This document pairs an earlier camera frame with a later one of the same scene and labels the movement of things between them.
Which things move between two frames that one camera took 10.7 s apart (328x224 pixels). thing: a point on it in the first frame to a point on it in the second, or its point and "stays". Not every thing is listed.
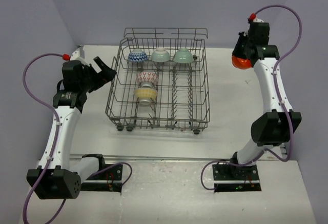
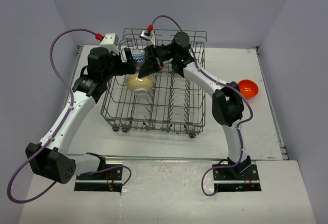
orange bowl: [241, 63] to [248, 88]
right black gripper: [237, 52] to [151, 63]
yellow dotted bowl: [146, 93] to [140, 86]
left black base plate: [109, 180] stays
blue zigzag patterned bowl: [137, 56] stays
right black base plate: [230, 178] stays
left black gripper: [106, 75] to [128, 67]
